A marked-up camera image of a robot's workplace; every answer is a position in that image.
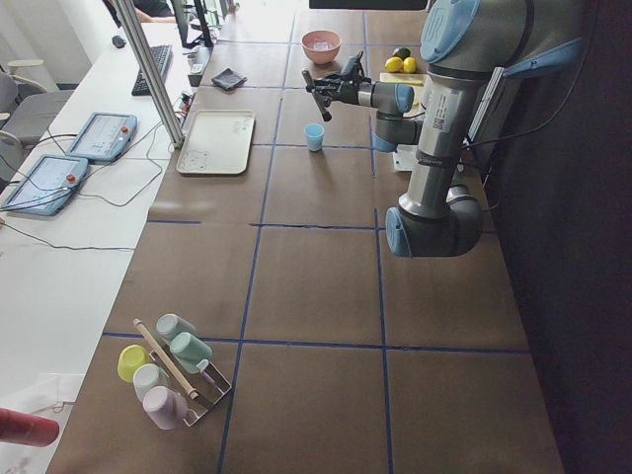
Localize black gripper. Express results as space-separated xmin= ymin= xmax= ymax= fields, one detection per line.
xmin=313 ymin=50 xmax=371 ymax=106

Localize clear ice cubes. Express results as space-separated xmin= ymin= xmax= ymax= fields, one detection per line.
xmin=310 ymin=40 xmax=333 ymax=51

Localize light blue plastic cup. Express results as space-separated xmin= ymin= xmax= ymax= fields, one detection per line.
xmin=304 ymin=123 xmax=325 ymax=152

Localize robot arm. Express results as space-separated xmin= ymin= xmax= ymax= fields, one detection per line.
xmin=302 ymin=1 xmax=584 ymax=258

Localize grey-blue inverted cup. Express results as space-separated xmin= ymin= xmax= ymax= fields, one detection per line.
xmin=155 ymin=313 xmax=198 ymax=344

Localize mint green inverted cup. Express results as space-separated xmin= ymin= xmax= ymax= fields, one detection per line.
xmin=169 ymin=332 xmax=212 ymax=373

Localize yellow inverted cup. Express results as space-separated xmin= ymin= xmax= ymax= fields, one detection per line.
xmin=117 ymin=345 xmax=151 ymax=383

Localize pale green inverted cup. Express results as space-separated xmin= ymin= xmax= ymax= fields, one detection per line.
xmin=132 ymin=363 xmax=172 ymax=402

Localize pink inverted cup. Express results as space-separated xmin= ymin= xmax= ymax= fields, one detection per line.
xmin=142 ymin=386 xmax=188 ymax=430

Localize wooden cutting board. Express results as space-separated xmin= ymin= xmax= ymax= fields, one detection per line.
xmin=379 ymin=72 xmax=427 ymax=86

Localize pink bowl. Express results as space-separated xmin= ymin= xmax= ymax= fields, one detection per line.
xmin=301 ymin=30 xmax=342 ymax=65

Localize yellow lemon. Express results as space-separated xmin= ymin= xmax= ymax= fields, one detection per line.
xmin=384 ymin=56 xmax=404 ymax=73
xmin=402 ymin=56 xmax=417 ymax=74

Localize green avocado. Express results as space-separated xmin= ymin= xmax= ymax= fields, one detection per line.
xmin=392 ymin=46 xmax=411 ymax=60

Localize grey folded cloth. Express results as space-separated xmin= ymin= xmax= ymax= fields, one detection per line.
xmin=211 ymin=68 xmax=247 ymax=92

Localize cream bear serving tray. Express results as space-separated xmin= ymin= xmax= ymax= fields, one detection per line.
xmin=176 ymin=110 xmax=256 ymax=175

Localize black keyboard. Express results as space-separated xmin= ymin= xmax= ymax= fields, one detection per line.
xmin=130 ymin=43 xmax=175 ymax=97

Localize blue teach pendant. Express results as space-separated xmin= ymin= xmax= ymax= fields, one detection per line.
xmin=65 ymin=112 xmax=137 ymax=162
xmin=1 ymin=155 xmax=90 ymax=216

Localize red cylinder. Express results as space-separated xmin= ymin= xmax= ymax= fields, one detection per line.
xmin=1 ymin=408 xmax=59 ymax=447

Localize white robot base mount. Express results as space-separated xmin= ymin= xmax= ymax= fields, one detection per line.
xmin=391 ymin=150 xmax=417 ymax=173

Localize aluminium frame post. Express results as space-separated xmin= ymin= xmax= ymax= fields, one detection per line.
xmin=113 ymin=0 xmax=185 ymax=149

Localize white wire cup rack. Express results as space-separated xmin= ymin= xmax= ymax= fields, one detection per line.
xmin=184 ymin=359 xmax=232 ymax=428

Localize wooden rack handle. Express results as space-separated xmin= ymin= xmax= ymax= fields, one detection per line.
xmin=132 ymin=318 xmax=198 ymax=400

